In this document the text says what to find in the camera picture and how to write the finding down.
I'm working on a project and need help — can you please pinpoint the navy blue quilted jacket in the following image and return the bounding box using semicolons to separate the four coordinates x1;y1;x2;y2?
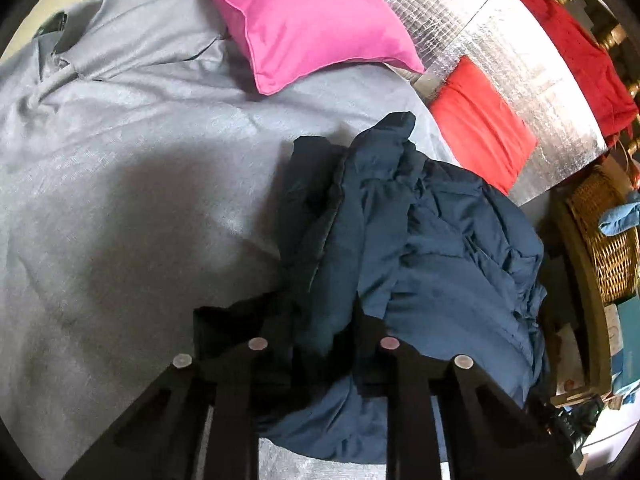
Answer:
259;110;551;465

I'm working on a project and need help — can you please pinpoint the teal cardboard box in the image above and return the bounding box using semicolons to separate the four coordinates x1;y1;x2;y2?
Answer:
604;296;640;404

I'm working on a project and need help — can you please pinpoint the wicker basket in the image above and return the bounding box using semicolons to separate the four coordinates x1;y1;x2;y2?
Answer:
564;167;640;306

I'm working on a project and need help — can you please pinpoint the wooden side table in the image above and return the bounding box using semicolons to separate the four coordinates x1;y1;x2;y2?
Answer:
550;192;612;406

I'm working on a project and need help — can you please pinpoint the grey bed sheet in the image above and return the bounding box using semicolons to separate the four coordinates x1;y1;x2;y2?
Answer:
1;0;447;479

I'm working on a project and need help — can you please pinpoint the blue cloth in basket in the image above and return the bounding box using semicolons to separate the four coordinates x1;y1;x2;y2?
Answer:
598;191;640;237

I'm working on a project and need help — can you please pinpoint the red cushion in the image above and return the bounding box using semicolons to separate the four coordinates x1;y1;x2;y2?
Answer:
430;56;538;194

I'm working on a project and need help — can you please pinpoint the red blanket on railing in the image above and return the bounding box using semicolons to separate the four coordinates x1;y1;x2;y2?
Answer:
520;0;639;148

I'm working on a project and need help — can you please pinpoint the pink pillow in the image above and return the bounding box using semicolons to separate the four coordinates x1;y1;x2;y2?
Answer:
213;0;424;96

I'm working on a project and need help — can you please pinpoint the silver foil insulation panel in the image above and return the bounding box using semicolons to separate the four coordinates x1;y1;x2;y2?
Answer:
385;0;606;205

